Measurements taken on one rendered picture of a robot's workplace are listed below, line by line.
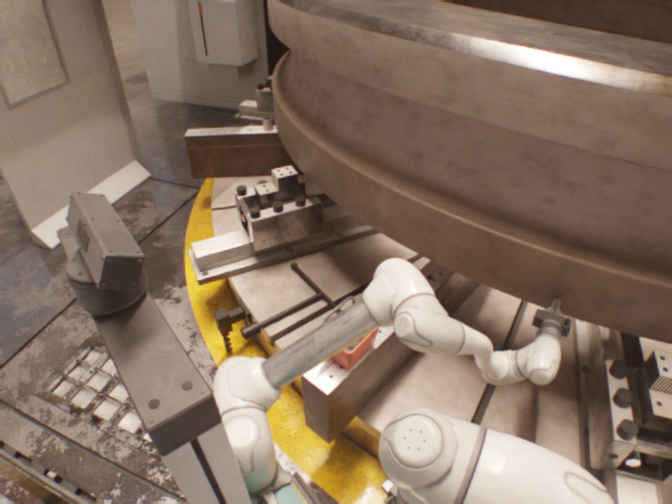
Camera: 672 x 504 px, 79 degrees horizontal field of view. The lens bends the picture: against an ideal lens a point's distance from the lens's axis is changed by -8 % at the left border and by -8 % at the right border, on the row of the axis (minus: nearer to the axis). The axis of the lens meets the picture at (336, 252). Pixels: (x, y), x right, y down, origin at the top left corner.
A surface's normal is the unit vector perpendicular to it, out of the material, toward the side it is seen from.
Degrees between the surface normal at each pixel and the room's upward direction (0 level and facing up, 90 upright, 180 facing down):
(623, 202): 90
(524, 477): 9
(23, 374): 0
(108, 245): 29
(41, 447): 0
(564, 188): 90
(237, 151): 90
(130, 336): 0
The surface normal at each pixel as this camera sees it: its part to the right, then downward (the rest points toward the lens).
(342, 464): 0.00, -0.78
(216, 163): 0.06, 0.62
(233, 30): -0.36, 0.58
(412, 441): -0.31, -0.56
